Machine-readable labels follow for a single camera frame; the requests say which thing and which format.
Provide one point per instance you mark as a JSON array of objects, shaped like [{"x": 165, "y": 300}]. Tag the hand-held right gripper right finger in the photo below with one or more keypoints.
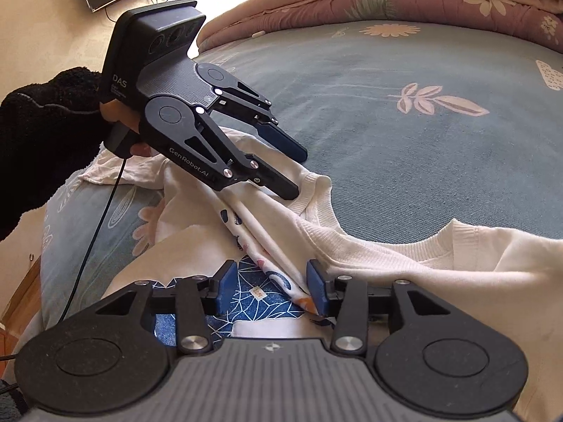
[{"x": 316, "y": 288}]

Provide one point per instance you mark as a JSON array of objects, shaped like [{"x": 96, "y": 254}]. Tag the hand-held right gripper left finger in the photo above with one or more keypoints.
[{"x": 226, "y": 285}]

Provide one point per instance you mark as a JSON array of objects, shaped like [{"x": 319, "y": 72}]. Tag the pink floral quilt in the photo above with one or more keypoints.
[{"x": 418, "y": 0}]

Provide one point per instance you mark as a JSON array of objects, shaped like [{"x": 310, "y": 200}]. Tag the white printed sweatshirt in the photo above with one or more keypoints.
[{"x": 396, "y": 263}]

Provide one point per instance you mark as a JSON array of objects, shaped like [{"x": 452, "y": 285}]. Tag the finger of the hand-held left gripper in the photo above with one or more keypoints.
[
  {"x": 286, "y": 145},
  {"x": 277, "y": 184}
]

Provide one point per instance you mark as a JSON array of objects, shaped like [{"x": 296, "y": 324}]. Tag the person's left hand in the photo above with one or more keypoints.
[{"x": 121, "y": 112}]

